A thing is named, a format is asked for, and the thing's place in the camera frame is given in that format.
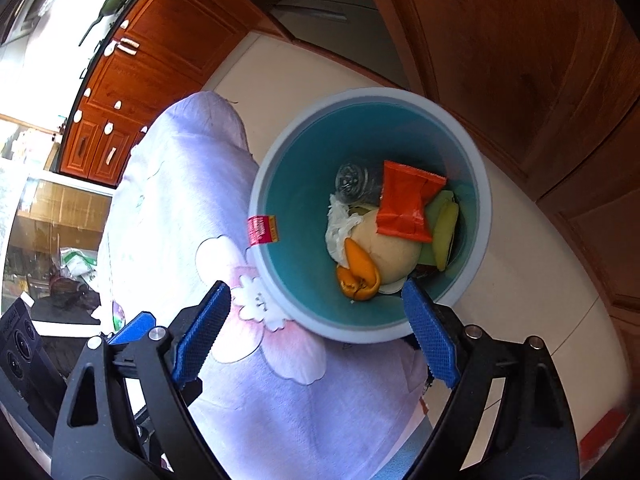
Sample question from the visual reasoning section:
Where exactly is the clear plastic bottle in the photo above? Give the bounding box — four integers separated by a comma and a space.
335, 159, 388, 208

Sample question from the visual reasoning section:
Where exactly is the white green bag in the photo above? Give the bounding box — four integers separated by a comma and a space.
60, 247, 100, 281

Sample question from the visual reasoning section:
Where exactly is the beige round bun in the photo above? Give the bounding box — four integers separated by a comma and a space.
352, 210, 423, 291

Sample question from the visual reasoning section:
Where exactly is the teal plastic bin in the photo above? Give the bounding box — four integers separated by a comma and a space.
247, 87, 493, 345

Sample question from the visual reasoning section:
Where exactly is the orange snack packet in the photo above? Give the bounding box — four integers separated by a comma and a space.
375, 160, 448, 243

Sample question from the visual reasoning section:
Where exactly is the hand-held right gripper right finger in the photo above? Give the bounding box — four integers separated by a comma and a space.
400, 280, 581, 480

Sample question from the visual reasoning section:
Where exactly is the wooden drawer cabinet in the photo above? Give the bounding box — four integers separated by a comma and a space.
60, 0, 288, 188

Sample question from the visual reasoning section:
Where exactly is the wooden cabinet door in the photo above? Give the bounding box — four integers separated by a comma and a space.
350, 0, 640, 361

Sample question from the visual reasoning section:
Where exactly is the green cardboard box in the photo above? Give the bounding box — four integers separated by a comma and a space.
417, 187, 461, 271

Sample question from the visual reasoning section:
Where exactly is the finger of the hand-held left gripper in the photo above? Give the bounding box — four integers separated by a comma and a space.
107, 311, 160, 347

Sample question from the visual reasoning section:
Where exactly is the lilac floral tablecloth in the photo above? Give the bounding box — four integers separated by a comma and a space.
95, 91, 431, 480

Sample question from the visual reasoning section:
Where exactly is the glass door cabinet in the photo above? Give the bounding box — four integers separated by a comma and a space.
0, 170, 115, 311

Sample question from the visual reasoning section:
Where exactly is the orange peel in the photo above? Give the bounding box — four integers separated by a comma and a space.
336, 237, 383, 303

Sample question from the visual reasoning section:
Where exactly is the white tissue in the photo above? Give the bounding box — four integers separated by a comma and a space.
324, 192, 373, 268

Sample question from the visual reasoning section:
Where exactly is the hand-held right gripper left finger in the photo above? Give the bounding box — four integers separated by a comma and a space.
51, 280, 233, 480

